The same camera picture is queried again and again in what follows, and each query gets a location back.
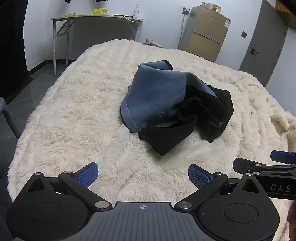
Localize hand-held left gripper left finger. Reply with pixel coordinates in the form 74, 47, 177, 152
28, 162, 113, 211

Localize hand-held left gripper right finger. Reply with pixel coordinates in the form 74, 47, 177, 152
174, 164, 269, 211

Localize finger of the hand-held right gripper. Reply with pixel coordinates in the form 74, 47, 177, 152
232, 158, 296, 174
271, 150, 296, 163

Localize blue and black pants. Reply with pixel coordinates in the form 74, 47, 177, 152
120, 60, 234, 156

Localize person's right hand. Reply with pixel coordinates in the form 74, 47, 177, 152
287, 200, 296, 241

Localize cream fluffy blanket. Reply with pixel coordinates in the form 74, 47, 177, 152
7, 39, 296, 241

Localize grey chair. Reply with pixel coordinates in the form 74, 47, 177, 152
0, 97, 22, 139

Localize grey door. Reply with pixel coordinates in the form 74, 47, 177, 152
239, 0, 289, 87

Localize pink hair dryer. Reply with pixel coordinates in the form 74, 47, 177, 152
143, 39, 164, 48

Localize gold fridge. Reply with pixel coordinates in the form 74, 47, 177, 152
185, 5, 231, 63

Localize black curtain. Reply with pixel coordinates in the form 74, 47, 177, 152
0, 0, 29, 105

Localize grey folding table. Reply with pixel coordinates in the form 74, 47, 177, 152
50, 13, 144, 76

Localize black striped hanging garment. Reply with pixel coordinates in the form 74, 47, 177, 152
62, 0, 107, 4

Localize white charging cable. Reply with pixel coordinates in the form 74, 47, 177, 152
124, 9, 188, 24

